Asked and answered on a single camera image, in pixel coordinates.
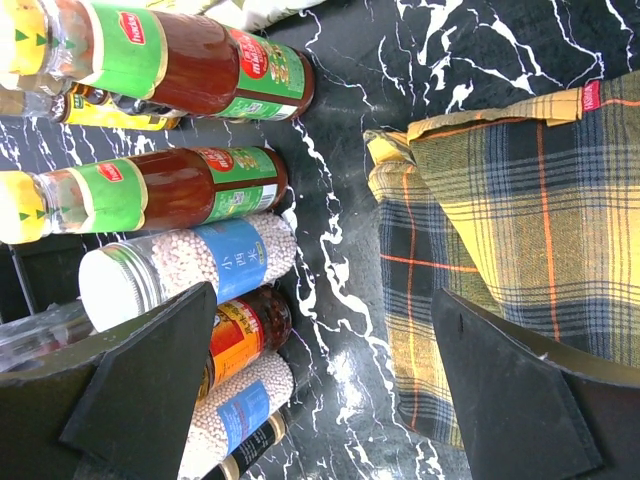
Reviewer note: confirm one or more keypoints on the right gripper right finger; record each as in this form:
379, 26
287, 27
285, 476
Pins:
529, 407

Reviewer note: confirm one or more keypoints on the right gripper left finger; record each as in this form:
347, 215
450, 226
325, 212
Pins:
116, 405

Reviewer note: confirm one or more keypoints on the small dark spice jar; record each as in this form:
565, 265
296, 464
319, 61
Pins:
251, 449

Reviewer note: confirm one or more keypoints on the red lid chili jar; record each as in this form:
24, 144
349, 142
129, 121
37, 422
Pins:
244, 328

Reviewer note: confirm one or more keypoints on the short green label sauce bottle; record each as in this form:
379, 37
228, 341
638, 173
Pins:
162, 190

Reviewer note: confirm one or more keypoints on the sago jar silver lid near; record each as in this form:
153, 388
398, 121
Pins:
233, 411

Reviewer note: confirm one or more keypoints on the sago jar silver lid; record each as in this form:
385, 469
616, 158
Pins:
233, 411
123, 280

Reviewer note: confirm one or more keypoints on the sago jar silver lid far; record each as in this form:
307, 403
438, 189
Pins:
123, 280

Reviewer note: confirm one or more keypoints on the yellow plaid cloth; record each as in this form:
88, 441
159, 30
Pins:
530, 211

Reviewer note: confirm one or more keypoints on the yellow label bottle brown cap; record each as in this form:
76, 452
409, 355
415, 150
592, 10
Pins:
86, 106

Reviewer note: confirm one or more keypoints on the tall green label sauce bottle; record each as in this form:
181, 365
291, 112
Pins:
185, 62

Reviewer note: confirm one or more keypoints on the cream printed cloth bag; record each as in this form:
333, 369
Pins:
246, 15

